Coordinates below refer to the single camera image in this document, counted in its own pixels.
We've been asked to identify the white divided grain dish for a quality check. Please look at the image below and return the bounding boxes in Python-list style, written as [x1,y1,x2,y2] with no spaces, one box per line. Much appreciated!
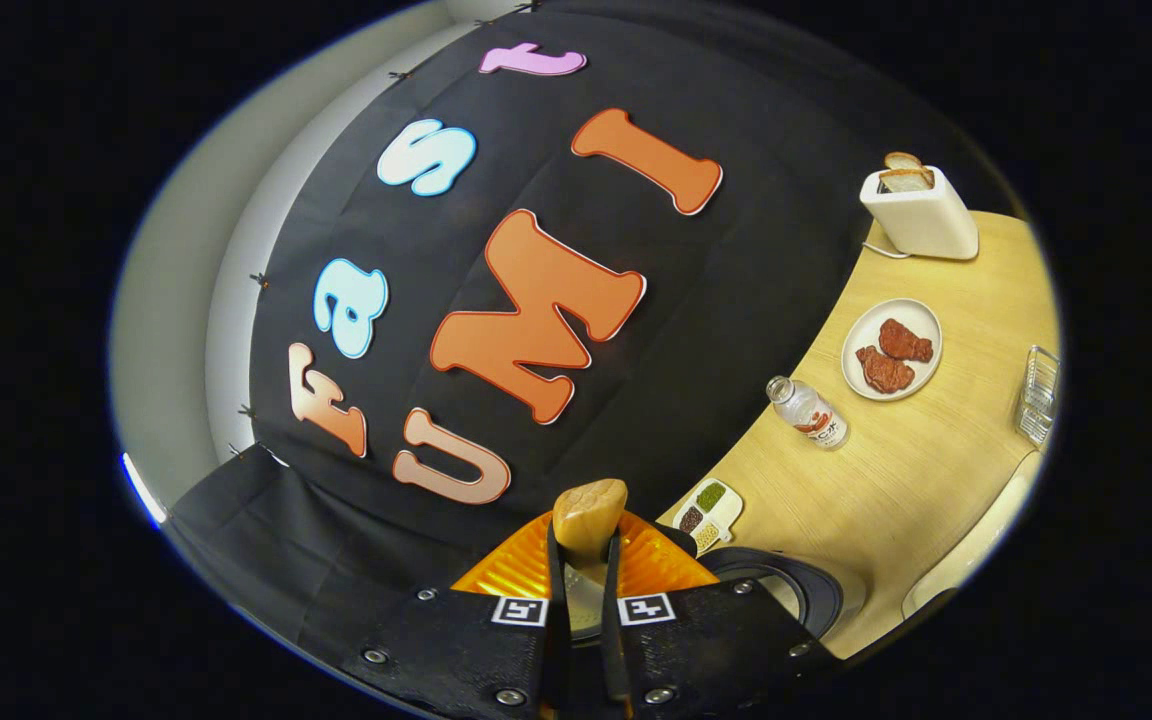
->
[673,478,745,556]

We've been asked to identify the white oval plate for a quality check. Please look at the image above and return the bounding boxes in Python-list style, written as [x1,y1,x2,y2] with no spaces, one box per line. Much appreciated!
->
[841,298,943,402]

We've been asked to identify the clear plastic drink bottle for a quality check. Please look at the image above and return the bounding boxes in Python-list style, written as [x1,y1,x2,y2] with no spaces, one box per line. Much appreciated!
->
[766,375,849,451]

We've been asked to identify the wooden spoon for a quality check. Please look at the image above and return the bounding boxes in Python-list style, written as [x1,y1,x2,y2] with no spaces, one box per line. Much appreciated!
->
[551,478,629,591]

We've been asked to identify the metal wire chopstick holder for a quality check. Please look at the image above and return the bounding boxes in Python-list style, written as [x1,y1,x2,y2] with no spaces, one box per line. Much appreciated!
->
[1014,345,1061,446]

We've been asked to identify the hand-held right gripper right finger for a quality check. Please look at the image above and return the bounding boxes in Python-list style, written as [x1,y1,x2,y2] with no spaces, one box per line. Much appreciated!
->
[604,515,842,720]

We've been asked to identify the white toaster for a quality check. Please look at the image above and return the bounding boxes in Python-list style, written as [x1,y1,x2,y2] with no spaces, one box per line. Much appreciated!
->
[859,165,980,261]

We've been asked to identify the black silver rice cooker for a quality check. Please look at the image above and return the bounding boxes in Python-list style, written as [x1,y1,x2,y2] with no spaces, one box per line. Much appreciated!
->
[568,545,867,646]

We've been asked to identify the brown meat piece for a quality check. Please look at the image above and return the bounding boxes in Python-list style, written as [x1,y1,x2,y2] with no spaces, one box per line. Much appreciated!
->
[878,318,935,363]
[856,345,917,394]

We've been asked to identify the clear plastic rice container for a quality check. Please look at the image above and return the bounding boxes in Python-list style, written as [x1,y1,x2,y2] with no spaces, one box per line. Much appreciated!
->
[901,450,1042,621]

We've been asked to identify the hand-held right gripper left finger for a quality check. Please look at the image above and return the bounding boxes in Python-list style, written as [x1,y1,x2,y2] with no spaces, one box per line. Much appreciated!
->
[341,510,569,720]

